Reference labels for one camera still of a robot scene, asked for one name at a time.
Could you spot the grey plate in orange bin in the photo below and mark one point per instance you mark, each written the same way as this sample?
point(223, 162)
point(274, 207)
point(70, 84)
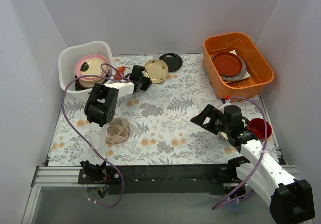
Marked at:
point(230, 66)

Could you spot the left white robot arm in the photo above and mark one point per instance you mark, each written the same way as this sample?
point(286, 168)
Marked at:
point(100, 110)

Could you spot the white plastic bin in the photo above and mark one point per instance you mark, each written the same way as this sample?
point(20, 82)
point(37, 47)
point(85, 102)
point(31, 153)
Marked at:
point(67, 61)

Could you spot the orange plastic bin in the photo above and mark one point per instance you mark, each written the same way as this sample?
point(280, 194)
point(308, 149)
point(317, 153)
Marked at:
point(261, 73)

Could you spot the brown glass bowl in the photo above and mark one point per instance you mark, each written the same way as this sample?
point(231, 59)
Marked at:
point(118, 131)

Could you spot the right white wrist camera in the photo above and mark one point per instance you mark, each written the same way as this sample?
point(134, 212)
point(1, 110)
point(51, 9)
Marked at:
point(225, 102)

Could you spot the cream plate with flowers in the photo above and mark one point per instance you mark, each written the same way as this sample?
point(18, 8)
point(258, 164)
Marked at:
point(156, 70)

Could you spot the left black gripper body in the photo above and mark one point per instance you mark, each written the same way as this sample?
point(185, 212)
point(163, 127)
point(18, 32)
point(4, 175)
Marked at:
point(144, 79)

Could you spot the cream plate black patch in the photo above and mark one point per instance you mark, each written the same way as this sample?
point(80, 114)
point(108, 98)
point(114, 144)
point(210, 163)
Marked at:
point(91, 66)

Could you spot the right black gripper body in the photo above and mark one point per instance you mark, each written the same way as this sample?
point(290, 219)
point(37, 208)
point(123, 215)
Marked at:
point(213, 121)

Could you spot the floral table mat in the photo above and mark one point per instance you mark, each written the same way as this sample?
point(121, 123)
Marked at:
point(161, 131)

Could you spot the square board in orange bin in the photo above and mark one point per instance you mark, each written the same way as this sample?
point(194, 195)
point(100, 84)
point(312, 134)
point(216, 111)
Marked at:
point(240, 79)

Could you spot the large yellow round plate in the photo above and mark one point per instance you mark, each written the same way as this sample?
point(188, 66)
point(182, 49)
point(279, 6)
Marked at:
point(86, 85)

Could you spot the black metal base rail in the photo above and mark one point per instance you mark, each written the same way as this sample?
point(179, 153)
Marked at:
point(208, 178)

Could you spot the white small bowl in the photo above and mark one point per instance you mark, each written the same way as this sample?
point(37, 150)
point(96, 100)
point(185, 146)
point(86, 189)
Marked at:
point(224, 135)

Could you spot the pink round plate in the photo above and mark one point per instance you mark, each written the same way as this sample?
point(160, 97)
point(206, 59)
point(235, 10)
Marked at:
point(105, 67)

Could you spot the black round plate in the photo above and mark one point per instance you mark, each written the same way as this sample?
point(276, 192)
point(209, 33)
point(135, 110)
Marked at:
point(172, 60)

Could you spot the red and black mug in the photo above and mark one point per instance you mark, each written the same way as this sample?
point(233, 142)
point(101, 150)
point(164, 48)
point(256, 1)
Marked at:
point(257, 126)

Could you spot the small red plate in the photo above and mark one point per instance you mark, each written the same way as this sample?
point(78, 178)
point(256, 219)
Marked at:
point(122, 71)

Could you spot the red rimmed round plate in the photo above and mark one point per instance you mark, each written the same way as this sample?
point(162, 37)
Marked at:
point(89, 79)

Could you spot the red plate in orange bin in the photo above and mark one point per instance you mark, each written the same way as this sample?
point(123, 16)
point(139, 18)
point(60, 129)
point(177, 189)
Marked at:
point(227, 64)

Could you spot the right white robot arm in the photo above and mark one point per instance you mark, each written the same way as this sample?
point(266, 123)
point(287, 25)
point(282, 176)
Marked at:
point(289, 200)

